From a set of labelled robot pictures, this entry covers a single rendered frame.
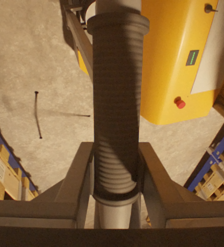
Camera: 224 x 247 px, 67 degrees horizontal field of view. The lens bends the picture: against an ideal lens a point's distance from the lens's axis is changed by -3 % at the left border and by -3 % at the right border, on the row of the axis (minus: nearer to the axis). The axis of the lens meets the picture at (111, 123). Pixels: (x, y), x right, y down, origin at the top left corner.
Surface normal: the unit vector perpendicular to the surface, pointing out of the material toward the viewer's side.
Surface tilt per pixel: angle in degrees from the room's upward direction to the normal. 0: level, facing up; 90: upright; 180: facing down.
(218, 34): 0
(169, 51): 45
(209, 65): 0
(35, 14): 0
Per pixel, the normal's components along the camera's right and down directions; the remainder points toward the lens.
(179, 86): 0.28, 0.67
